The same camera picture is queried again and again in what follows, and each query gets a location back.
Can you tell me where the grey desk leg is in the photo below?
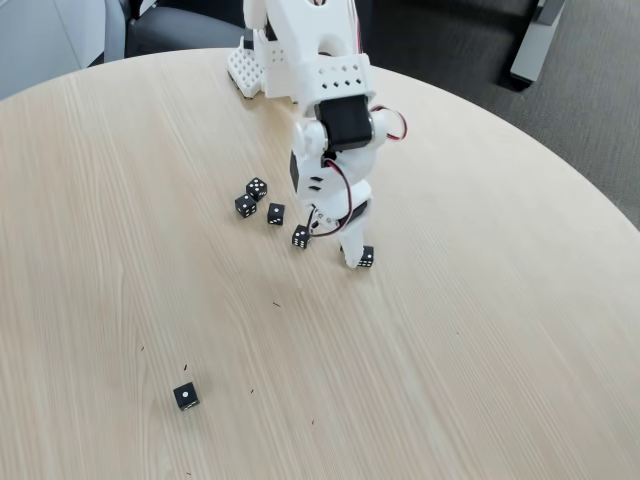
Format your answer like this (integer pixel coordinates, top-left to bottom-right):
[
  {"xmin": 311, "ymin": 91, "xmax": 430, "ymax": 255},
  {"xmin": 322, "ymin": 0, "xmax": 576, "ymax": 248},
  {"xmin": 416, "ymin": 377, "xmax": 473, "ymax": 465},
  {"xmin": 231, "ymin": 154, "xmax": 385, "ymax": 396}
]
[{"xmin": 509, "ymin": 0, "xmax": 566, "ymax": 86}]

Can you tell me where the light grey cabinet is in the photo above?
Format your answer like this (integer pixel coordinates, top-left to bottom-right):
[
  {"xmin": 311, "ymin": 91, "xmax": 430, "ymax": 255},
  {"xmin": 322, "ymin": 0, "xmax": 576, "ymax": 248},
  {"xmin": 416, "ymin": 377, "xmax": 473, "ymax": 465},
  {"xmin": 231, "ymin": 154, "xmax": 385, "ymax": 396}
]
[{"xmin": 0, "ymin": 0, "xmax": 126, "ymax": 101}]

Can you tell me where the dark grey chair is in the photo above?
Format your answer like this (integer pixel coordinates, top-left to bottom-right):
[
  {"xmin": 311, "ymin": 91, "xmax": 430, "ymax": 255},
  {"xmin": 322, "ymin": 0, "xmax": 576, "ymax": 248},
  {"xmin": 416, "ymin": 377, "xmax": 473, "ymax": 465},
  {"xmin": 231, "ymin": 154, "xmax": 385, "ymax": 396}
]
[{"xmin": 123, "ymin": 0, "xmax": 248, "ymax": 59}]

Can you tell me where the red black servo cable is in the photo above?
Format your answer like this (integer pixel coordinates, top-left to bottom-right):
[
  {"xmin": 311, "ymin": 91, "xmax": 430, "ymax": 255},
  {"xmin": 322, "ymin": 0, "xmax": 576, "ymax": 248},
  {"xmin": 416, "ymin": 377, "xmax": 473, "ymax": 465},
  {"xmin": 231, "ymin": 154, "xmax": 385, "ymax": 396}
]
[{"xmin": 308, "ymin": 0, "xmax": 409, "ymax": 239}]

